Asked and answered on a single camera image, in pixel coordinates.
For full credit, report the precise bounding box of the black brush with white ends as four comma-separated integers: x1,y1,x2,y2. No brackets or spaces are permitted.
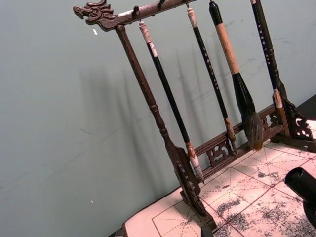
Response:
138,20,205,185

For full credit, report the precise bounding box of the dark carved wooden brush rack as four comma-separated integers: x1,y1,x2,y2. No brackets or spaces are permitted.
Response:
73,0,316,237

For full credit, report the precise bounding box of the thin black brush, white cap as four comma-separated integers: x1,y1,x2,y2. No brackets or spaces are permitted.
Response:
186,7,239,155

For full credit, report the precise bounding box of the white gridded calligraphy mat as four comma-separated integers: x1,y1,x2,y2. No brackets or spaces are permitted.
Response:
124,128,316,237

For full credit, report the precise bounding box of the black brush with pale lettering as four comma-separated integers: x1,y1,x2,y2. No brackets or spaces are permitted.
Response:
249,0,284,110

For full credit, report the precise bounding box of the black round cylinder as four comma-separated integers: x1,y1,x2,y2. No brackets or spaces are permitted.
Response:
283,167,316,221

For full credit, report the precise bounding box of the large brush with tan handle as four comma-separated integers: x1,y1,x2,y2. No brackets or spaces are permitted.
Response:
208,0,264,152

